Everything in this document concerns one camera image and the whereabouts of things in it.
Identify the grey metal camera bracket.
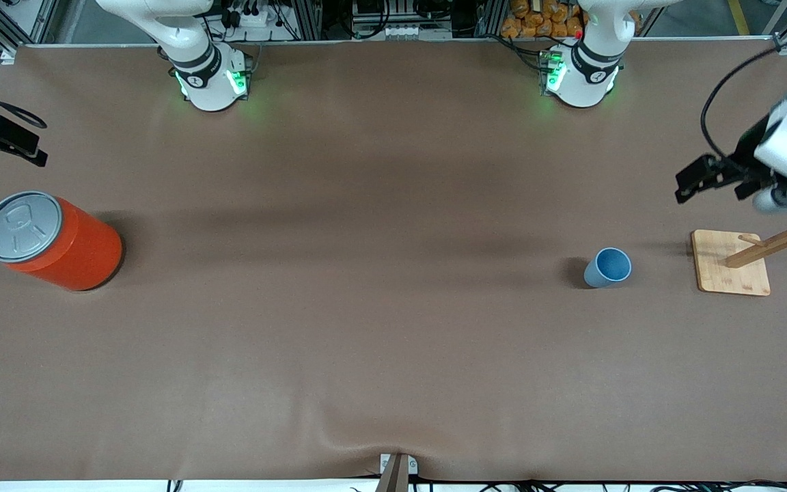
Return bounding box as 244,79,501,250
374,452,418,492

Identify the light blue plastic cup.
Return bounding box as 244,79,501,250
583,247,633,289

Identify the wooden cup rack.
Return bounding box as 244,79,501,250
691,208,787,297

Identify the orange can with grey lid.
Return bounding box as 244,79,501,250
0,191,124,292

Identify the brown table mat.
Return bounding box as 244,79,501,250
0,38,787,482

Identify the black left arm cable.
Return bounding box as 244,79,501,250
701,44,780,165

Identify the bag of orange items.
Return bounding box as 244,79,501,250
501,0,640,40

